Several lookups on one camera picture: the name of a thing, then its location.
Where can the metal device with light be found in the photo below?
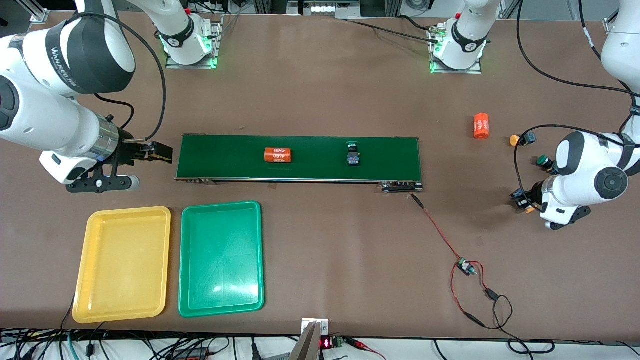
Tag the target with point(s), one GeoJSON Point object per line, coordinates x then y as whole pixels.
{"type": "Point", "coordinates": [322, 9]}

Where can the small controller circuit board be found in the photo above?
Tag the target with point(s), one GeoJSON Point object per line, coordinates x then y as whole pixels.
{"type": "Point", "coordinates": [466, 267]}

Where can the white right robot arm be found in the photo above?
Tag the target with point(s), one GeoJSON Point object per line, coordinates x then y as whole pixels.
{"type": "Point", "coordinates": [40, 110]}

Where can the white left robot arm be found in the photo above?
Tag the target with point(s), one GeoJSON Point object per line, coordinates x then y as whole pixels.
{"type": "Point", "coordinates": [590, 175]}

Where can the yellow mushroom push button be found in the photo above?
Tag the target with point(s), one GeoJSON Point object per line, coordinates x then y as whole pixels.
{"type": "Point", "coordinates": [514, 140]}
{"type": "Point", "coordinates": [517, 196]}

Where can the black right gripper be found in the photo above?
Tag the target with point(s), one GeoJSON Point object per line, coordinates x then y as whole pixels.
{"type": "Point", "coordinates": [131, 150]}

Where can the red digit display module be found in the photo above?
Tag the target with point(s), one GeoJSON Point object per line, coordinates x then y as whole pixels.
{"type": "Point", "coordinates": [327, 343]}

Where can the yellow plastic tray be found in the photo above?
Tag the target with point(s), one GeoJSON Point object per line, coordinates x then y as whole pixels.
{"type": "Point", "coordinates": [122, 260]}

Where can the green push button switch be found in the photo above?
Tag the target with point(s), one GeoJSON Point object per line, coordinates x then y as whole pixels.
{"type": "Point", "coordinates": [354, 159]}
{"type": "Point", "coordinates": [542, 161]}

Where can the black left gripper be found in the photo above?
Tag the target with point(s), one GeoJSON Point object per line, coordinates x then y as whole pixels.
{"type": "Point", "coordinates": [536, 191]}

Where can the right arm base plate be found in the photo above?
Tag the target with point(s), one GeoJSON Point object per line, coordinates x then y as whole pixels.
{"type": "Point", "coordinates": [217, 45]}

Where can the orange printed cylinder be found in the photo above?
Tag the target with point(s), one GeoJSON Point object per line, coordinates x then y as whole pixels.
{"type": "Point", "coordinates": [481, 126]}
{"type": "Point", "coordinates": [278, 155]}

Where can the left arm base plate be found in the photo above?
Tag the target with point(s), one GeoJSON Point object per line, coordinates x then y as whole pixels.
{"type": "Point", "coordinates": [450, 71]}

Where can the green conveyor belt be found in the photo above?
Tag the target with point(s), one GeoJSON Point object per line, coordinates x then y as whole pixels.
{"type": "Point", "coordinates": [225, 157]}

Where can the grey metal bar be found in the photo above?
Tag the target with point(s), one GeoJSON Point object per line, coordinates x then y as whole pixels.
{"type": "Point", "coordinates": [306, 345]}

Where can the silver mounting bracket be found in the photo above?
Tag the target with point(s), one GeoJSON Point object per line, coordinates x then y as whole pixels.
{"type": "Point", "coordinates": [322, 322]}

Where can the red alligator clip lead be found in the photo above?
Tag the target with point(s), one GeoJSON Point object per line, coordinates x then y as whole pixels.
{"type": "Point", "coordinates": [357, 343]}

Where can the green plastic tray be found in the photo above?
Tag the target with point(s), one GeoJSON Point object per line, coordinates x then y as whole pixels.
{"type": "Point", "coordinates": [220, 255]}

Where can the aluminium frame extrusion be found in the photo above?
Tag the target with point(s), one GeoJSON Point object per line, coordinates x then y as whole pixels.
{"type": "Point", "coordinates": [36, 11]}

